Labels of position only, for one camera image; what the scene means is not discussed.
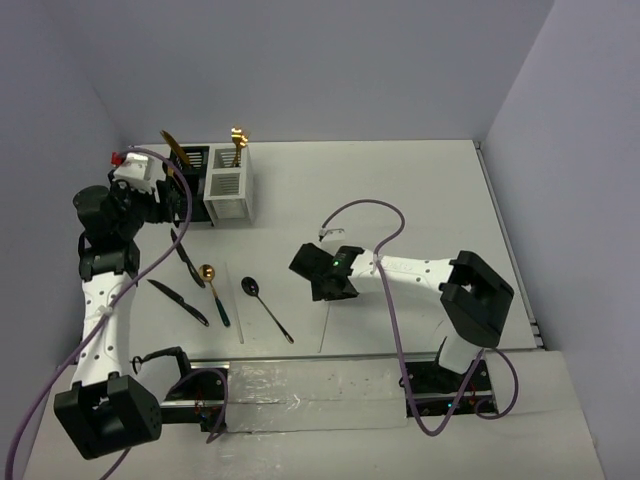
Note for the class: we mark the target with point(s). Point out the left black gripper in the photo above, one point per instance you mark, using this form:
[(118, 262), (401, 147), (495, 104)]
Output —
[(162, 211)]

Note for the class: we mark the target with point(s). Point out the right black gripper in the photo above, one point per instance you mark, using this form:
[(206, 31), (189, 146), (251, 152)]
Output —
[(319, 293)]

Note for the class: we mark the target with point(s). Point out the gold knife green handle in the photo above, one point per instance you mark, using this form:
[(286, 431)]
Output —
[(175, 147)]

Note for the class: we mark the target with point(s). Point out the black spoon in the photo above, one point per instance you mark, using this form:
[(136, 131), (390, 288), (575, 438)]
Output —
[(250, 286)]

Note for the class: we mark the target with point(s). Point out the gold fork green handle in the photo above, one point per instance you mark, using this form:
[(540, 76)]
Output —
[(234, 131), (241, 141)]

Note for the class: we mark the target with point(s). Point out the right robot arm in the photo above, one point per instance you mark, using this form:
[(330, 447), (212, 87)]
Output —
[(475, 298)]

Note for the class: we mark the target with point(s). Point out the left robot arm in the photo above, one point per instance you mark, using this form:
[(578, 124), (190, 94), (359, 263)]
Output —
[(105, 409)]

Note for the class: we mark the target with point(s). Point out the black knife upper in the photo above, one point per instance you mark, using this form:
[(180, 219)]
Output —
[(184, 257)]

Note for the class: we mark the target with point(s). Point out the black knife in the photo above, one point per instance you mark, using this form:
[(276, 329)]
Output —
[(184, 257), (179, 300)]

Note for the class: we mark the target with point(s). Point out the black utensil caddy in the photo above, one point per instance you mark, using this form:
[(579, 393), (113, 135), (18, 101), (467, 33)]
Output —
[(195, 175)]

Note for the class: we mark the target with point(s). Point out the white utensil caddy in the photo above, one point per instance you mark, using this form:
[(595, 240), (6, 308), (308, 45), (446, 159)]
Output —
[(229, 186)]

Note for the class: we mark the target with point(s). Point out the black knife lower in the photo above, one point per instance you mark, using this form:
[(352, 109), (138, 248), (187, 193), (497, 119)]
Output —
[(179, 300)]

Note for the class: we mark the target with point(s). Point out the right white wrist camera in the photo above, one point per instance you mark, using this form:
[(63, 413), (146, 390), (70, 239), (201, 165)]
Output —
[(326, 235)]

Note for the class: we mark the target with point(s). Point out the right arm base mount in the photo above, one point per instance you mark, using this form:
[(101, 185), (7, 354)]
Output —
[(435, 388)]

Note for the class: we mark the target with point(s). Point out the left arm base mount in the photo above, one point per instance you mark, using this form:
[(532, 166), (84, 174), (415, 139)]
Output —
[(200, 400)]

